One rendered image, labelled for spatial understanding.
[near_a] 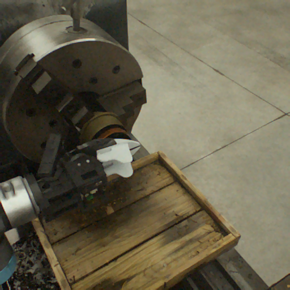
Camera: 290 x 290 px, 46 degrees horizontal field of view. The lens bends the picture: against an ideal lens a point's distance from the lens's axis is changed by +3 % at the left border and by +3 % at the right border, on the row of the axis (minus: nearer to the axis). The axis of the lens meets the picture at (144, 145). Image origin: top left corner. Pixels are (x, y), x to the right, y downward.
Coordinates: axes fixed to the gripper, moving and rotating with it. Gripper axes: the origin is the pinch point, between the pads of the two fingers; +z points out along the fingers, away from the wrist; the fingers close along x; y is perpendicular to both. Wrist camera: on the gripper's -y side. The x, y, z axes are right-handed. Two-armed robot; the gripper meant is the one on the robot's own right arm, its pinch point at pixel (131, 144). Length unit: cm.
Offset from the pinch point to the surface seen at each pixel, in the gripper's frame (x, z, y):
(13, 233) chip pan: -54, -27, -33
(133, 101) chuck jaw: 0.8, 6.8, -11.2
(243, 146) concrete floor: -108, 115, -62
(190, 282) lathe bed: -24.2, 2.2, 19.6
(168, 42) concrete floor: -109, 151, -205
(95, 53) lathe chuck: 12.0, 0.7, -15.0
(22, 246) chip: -50, -26, -24
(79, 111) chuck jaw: 4.9, -6.6, -8.5
